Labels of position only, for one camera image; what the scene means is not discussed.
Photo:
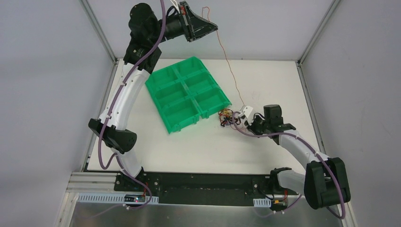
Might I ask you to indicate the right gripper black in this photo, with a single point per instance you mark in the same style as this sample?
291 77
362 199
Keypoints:
250 124

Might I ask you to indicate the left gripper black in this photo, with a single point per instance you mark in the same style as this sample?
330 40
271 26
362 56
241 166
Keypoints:
187 24

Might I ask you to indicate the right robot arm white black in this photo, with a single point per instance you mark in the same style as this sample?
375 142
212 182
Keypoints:
325 181

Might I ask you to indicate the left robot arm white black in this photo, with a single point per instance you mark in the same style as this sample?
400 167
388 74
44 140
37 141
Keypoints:
142 55

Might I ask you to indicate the green compartment bin tray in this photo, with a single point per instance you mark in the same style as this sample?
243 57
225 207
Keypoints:
184 93

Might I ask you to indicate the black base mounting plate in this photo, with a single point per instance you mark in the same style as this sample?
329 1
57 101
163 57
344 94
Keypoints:
202 189

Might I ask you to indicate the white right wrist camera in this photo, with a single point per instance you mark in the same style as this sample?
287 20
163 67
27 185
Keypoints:
246 112

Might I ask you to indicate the white small cable duct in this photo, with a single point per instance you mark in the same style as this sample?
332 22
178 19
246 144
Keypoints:
264 203

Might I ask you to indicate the white slotted cable duct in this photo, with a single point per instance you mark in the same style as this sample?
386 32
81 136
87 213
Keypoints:
117 198

